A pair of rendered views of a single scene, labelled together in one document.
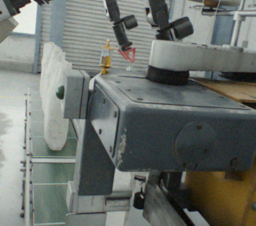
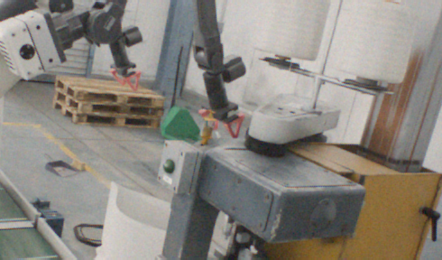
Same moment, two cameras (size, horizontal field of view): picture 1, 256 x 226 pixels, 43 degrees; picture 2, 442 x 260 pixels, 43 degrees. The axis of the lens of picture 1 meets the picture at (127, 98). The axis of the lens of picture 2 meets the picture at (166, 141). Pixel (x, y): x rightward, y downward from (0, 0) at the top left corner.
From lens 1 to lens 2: 62 cm
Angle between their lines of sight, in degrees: 17
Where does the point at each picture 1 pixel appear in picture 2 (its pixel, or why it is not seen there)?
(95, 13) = not seen: outside the picture
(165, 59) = (271, 133)
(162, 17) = (217, 60)
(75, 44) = not seen: outside the picture
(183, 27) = (236, 69)
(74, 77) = (189, 153)
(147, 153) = (291, 227)
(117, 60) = not seen: hidden behind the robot
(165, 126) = (306, 205)
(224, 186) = (311, 248)
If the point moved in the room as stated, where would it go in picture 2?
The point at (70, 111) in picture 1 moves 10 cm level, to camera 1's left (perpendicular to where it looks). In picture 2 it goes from (182, 186) to (133, 181)
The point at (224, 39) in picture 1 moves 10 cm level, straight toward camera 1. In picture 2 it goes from (188, 17) to (188, 17)
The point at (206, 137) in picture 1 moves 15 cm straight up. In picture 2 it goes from (330, 211) to (352, 133)
